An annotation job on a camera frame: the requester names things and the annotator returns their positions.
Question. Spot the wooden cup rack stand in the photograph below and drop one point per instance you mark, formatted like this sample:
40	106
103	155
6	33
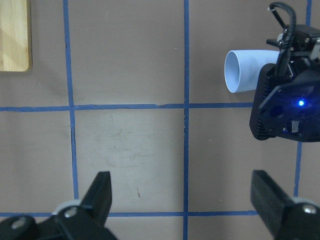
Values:
15	36

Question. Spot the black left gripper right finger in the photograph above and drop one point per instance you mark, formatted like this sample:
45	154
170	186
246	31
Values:
270	201

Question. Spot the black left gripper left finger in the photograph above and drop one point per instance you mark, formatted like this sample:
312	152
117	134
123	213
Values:
96	204

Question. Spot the light blue paper cup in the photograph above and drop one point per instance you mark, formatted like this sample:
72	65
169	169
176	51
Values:
242	68

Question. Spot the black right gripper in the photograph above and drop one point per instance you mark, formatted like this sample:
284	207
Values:
288	106

